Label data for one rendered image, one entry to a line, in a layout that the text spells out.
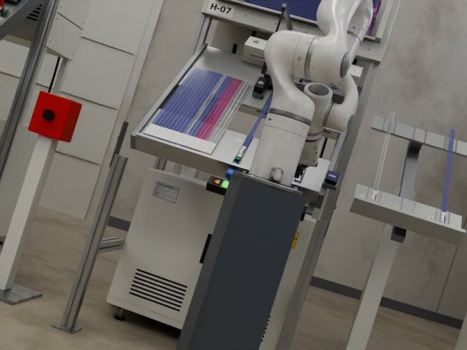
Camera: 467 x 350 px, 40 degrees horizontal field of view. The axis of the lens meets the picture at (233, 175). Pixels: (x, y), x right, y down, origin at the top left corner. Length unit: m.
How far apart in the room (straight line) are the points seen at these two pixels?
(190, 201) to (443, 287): 3.80
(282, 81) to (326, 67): 0.12
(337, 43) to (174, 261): 1.19
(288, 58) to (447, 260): 4.40
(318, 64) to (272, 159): 0.27
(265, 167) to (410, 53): 4.16
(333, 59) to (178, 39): 3.64
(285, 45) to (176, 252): 1.10
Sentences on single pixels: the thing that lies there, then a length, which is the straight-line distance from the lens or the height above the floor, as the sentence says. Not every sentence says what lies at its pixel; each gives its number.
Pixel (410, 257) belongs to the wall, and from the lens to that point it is 5.82.
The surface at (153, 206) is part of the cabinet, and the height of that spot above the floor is 0.48.
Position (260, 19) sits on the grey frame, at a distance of 2.77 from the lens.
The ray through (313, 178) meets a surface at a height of 0.77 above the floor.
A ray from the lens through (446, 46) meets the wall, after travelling 5.91.
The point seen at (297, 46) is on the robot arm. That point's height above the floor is 1.07.
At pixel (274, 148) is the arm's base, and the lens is 1.70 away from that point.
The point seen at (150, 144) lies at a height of 0.71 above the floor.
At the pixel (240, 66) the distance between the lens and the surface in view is 2.72.
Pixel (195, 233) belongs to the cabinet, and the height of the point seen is 0.43.
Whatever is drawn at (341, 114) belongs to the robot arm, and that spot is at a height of 0.96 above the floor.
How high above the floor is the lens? 0.70
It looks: level
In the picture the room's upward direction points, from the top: 18 degrees clockwise
